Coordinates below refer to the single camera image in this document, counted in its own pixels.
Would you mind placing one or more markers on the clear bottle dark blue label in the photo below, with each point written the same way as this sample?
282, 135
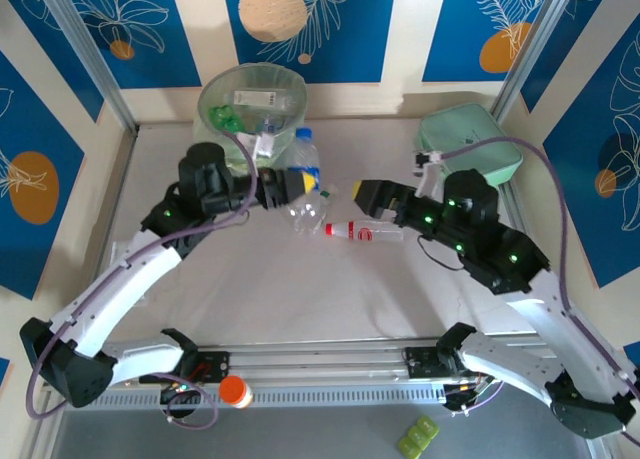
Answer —
305, 154

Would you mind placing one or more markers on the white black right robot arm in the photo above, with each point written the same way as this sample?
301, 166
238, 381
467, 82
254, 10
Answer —
500, 364

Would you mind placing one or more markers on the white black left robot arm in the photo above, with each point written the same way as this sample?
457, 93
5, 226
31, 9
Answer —
120, 304

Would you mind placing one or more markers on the clear bottle green cap band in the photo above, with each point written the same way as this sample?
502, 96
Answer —
325, 194

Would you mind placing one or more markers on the mint green lidded container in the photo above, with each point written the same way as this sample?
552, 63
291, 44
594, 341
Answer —
480, 129

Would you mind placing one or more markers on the base connector wiring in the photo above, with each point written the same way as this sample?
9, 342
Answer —
180, 386
465, 394

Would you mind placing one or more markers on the small bottle orange cap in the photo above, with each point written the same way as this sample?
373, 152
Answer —
232, 389

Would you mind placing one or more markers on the small green plastic box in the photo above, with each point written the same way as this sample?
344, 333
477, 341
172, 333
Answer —
409, 447
417, 435
426, 425

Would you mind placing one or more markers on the aluminium side rail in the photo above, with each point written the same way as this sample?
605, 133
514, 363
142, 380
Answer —
510, 204
115, 189

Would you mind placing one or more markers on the aluminium frame post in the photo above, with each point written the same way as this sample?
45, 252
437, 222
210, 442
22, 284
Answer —
50, 436
602, 449
86, 44
538, 44

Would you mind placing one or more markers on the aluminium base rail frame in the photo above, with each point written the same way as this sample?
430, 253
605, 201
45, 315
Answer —
325, 359

